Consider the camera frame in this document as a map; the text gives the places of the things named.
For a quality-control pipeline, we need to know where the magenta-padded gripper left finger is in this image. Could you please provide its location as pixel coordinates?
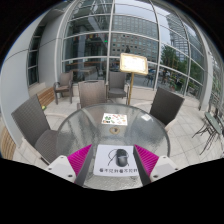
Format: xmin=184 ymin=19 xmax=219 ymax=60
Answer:
xmin=45 ymin=143 xmax=96 ymax=188

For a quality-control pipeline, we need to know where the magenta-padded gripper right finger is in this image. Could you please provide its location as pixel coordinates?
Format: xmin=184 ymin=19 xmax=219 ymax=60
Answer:
xmin=132 ymin=143 xmax=180 ymax=187

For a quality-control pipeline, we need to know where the black computer mouse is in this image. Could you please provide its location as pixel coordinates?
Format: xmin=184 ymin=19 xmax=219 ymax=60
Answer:
xmin=114 ymin=148 xmax=130 ymax=168

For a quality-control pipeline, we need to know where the white printed mouse pad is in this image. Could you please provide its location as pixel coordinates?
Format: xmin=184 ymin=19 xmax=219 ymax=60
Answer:
xmin=93 ymin=143 xmax=141 ymax=178

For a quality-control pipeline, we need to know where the small white card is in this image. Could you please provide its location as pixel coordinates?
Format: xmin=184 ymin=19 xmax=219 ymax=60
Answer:
xmin=140 ymin=114 xmax=153 ymax=122

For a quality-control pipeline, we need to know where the grey wicker chair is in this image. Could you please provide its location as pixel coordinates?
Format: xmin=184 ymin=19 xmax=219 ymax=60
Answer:
xmin=10 ymin=94 xmax=66 ymax=164
xmin=53 ymin=70 xmax=74 ymax=105
xmin=106 ymin=70 xmax=131 ymax=104
xmin=149 ymin=86 xmax=186 ymax=129
xmin=76 ymin=79 xmax=108 ymax=111

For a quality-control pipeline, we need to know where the colourful printed menu card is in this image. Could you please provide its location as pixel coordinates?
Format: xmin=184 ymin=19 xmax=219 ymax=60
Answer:
xmin=101 ymin=112 xmax=129 ymax=127

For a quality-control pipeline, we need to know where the wooden slat bench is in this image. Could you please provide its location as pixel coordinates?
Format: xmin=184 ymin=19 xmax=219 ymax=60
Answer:
xmin=0 ymin=124 xmax=17 ymax=161
xmin=35 ymin=86 xmax=56 ymax=108

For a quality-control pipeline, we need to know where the dark metal bistro table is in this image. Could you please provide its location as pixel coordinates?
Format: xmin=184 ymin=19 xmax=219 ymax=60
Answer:
xmin=191 ymin=111 xmax=224 ymax=156

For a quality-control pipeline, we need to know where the gold-framed menu stand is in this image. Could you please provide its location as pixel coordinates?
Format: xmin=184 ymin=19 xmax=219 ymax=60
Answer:
xmin=119 ymin=52 xmax=149 ymax=106

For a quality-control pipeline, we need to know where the gold table centre ring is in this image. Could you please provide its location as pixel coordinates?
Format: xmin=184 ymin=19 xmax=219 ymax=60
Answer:
xmin=109 ymin=125 xmax=120 ymax=135

